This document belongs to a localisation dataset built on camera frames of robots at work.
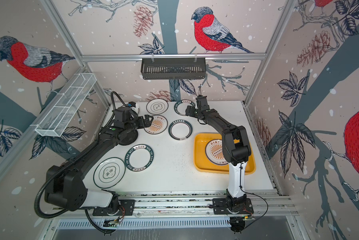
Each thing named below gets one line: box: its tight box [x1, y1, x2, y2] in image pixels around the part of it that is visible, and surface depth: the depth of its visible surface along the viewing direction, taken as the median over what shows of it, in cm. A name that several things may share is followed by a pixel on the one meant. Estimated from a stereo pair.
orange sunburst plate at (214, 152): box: [205, 139, 229, 166], surface depth 94 cm
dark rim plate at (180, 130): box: [168, 119, 193, 141], surface depth 107 cm
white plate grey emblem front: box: [93, 157, 126, 189], surface depth 86 cm
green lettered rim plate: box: [124, 144, 154, 172], surface depth 93 cm
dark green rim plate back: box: [174, 99, 196, 116], surface depth 124 cm
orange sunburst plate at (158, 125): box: [144, 114, 168, 135], surface depth 108 cm
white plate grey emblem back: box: [146, 98, 169, 115], surface depth 121 cm
